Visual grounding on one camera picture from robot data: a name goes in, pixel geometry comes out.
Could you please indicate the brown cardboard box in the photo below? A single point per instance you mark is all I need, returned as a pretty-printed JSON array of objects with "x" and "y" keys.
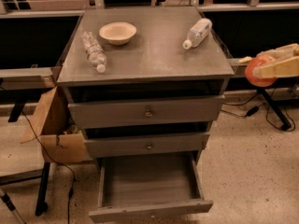
[{"x": 49, "y": 124}]

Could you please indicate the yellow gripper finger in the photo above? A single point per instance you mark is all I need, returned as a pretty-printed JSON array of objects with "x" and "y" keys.
[
  {"x": 281, "y": 53},
  {"x": 285, "y": 68}
]

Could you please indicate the grey three-drawer cabinet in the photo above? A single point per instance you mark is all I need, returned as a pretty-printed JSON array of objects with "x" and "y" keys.
[{"x": 152, "y": 65}]

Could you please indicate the red apple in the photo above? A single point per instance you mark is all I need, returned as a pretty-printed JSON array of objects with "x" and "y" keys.
[{"x": 255, "y": 62}]

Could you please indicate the clear bottle right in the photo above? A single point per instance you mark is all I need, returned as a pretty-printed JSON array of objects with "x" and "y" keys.
[{"x": 197, "y": 33}]

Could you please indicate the grey tripod leg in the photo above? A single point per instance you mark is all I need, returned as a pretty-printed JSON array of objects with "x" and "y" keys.
[{"x": 11, "y": 207}]

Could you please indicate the grey middle drawer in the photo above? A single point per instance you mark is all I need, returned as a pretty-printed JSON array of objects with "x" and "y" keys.
[{"x": 145, "y": 144}]

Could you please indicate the clear bottle left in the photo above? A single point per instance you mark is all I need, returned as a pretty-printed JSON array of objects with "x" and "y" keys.
[{"x": 94, "y": 52}]

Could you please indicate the clear bottle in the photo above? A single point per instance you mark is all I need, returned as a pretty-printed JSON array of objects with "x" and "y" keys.
[
  {"x": 94, "y": 52},
  {"x": 197, "y": 33}
]

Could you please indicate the white paper bowl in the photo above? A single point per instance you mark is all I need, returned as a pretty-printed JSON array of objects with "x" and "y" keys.
[{"x": 117, "y": 33}]

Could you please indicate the grey top drawer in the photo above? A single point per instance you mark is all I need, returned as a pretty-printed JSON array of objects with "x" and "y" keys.
[{"x": 138, "y": 112}]

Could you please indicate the black table leg left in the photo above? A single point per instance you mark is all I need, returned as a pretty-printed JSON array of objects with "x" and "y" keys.
[{"x": 41, "y": 205}]

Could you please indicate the small yellow foam piece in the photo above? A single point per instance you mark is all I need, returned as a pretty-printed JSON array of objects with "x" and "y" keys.
[{"x": 245, "y": 59}]

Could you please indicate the grey open bottom drawer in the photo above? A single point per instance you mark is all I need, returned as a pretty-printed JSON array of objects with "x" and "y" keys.
[{"x": 148, "y": 186}]

